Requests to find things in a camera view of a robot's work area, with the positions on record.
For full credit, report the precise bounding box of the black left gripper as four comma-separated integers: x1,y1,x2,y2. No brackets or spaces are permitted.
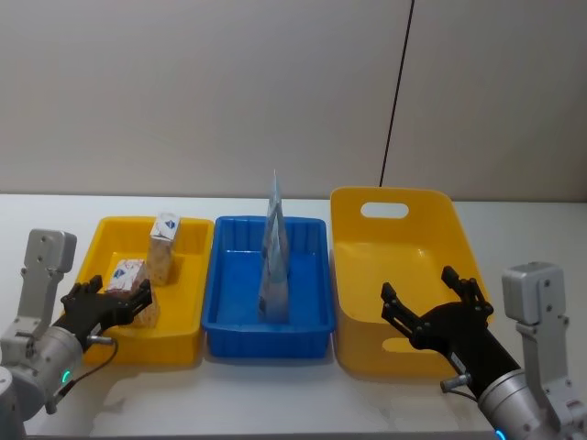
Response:
50,274,154,352

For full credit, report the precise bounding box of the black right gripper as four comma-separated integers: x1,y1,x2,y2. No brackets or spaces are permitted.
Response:
381,266,522,400

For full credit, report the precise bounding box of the shallow yellow plastic tray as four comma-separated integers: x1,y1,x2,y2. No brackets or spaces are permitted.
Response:
72,215,216,367

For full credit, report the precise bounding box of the blue plastic tray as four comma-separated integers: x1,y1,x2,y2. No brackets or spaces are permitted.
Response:
201,215,337,359

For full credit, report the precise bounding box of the pale blue standing pouch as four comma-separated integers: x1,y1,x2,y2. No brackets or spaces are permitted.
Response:
257,169,292,325

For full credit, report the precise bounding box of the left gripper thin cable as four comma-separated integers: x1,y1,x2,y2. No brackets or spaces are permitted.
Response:
45,334,120,416

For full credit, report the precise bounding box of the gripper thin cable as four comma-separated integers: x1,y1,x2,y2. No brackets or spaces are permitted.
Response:
45,334,120,416
439,373,481,405

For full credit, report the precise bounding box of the deep yellow basket with handles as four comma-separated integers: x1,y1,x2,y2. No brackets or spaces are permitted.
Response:
329,185,497,380

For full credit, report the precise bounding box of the right gripper thin cable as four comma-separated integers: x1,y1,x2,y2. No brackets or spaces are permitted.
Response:
439,373,481,405

